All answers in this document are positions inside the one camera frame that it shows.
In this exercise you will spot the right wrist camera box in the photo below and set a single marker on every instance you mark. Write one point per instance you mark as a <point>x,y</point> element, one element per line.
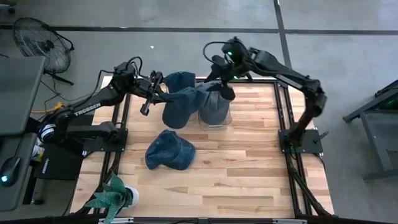
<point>219,60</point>

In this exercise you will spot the gray side table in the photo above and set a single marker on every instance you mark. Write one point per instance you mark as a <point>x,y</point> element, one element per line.
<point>15,193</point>

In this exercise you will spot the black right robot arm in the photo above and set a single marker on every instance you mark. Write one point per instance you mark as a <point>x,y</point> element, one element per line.
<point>289,77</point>

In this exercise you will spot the black aluminium table frame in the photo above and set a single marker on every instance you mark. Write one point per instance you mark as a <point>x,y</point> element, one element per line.
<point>290,174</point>

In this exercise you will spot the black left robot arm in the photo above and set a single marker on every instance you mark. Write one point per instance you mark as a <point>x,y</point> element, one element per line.
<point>90,107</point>

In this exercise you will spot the gray desk top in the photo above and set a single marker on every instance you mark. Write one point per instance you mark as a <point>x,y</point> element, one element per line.
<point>18,93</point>

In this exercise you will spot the black Trossen box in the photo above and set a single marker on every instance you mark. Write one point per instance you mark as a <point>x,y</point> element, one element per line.
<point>59,161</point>

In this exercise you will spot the dark slate blue cap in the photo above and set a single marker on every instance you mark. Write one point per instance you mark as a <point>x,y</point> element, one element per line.
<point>183,105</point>
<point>180,80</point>

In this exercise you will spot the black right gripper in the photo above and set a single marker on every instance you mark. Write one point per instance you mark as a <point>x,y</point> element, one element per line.
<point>234,59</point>

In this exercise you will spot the gray cap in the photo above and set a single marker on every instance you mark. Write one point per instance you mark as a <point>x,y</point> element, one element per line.
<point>216,109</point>

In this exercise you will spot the bright blue denim cap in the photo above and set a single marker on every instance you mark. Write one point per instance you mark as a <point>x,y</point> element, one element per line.
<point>169,151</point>

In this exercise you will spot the white labelled can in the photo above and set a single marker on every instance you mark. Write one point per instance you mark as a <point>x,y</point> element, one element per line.
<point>38,152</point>

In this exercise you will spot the white plant pot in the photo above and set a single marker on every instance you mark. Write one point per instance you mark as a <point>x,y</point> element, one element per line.
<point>134,196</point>

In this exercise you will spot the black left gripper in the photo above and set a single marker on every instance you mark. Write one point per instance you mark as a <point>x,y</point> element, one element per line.
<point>151,93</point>

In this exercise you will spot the black metal stand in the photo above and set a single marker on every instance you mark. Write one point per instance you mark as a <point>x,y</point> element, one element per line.
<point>382,124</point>

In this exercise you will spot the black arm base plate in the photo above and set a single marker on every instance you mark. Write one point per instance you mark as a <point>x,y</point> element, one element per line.
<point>308,144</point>
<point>102,144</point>

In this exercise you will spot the green artificial plant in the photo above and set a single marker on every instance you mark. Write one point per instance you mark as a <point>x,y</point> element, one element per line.
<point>112,196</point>

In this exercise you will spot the black computer mouse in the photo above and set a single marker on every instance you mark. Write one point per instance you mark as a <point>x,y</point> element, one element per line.
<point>9,171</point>

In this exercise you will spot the black floor fan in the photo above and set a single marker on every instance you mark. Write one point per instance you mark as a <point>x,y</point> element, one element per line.
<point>42,43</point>

